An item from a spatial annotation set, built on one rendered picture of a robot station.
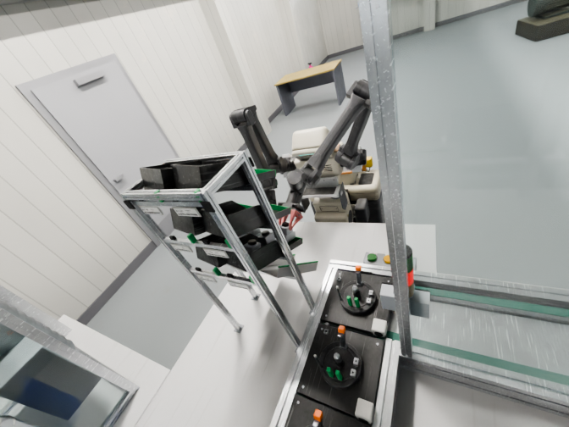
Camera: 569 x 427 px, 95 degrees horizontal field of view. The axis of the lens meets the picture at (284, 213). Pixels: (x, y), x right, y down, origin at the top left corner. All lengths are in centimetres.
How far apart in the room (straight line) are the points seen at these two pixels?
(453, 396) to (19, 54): 394
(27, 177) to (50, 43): 137
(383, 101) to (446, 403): 92
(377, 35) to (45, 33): 370
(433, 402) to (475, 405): 11
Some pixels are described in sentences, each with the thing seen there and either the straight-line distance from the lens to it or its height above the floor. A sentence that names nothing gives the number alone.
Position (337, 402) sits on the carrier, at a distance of 99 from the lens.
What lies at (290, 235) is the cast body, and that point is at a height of 125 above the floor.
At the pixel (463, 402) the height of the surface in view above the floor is 86.
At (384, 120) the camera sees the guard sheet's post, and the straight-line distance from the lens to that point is 43.
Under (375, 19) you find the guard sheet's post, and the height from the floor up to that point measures 187.
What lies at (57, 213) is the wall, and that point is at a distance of 353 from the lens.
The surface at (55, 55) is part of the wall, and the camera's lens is 387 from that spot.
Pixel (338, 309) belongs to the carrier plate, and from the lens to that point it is 110.
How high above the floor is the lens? 191
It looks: 36 degrees down
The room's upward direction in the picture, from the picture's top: 23 degrees counter-clockwise
